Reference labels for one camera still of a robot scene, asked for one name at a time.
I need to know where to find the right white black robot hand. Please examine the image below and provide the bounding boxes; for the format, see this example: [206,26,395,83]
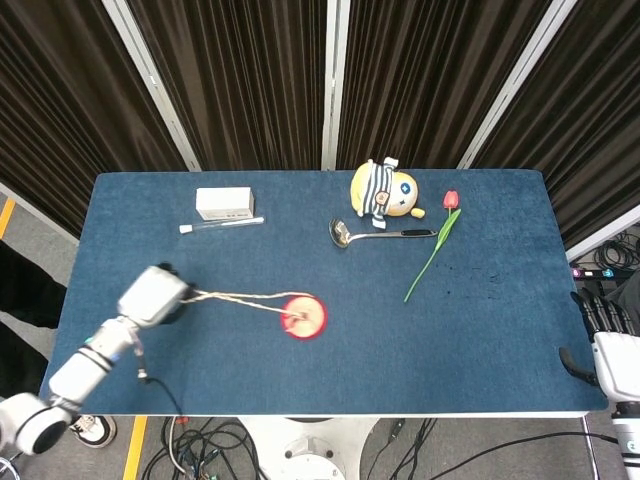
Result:
[558,288,640,402]

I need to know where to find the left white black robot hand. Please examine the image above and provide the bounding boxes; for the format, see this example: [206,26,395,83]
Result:
[118,263,197,330]

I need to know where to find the thin white cable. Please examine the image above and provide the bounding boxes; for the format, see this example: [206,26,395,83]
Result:
[177,288,310,322]

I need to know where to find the red disc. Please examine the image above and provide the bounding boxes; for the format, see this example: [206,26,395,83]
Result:
[281,295,329,342]

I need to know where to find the black power strip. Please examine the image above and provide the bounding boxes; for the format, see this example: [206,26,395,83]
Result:
[569,266,632,282]

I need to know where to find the clear tube with white cap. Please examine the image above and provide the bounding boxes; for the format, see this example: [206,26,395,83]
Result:
[179,216,266,235]

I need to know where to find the white cardboard box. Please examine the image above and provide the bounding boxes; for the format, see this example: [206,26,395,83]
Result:
[195,186,255,222]

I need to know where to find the black trouser leg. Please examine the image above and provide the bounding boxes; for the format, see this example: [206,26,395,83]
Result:
[0,243,69,399]

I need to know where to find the white black sneaker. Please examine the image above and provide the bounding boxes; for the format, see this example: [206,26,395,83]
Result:
[68,414,118,450]

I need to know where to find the blue table cloth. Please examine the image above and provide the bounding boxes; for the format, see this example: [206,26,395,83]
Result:
[39,169,609,416]

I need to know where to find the artificial red tulip green stem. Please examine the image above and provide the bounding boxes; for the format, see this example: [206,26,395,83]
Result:
[403,189,462,304]

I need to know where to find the dark brown curtain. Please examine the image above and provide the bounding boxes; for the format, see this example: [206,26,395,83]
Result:
[127,0,331,171]
[472,0,640,249]
[0,0,189,239]
[337,0,554,171]

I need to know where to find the yellow plush toy striped scarf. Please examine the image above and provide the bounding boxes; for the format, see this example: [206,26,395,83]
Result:
[349,156,427,231]

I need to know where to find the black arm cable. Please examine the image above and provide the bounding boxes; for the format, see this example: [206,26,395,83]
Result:
[132,327,185,417]

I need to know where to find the coiled black cables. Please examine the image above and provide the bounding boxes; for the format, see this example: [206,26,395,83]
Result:
[593,237,640,272]

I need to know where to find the white partition base rail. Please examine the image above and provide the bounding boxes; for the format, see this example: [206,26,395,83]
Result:
[567,203,640,262]
[0,180,80,246]

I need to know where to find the long black floor cable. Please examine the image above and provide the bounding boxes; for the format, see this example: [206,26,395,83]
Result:
[364,418,621,480]

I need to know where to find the floor cable bundle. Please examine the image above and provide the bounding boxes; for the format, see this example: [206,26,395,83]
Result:
[142,417,269,480]

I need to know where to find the white partition post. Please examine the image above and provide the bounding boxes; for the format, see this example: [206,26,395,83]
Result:
[102,0,202,172]
[321,0,351,171]
[457,0,581,170]

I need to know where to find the white pedestal base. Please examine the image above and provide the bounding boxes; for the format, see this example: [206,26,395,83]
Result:
[239,417,382,480]

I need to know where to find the white table frame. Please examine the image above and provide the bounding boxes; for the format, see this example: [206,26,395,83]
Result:
[78,409,609,420]

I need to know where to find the steel ladle black handle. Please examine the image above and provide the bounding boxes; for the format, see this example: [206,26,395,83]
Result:
[328,218,439,249]

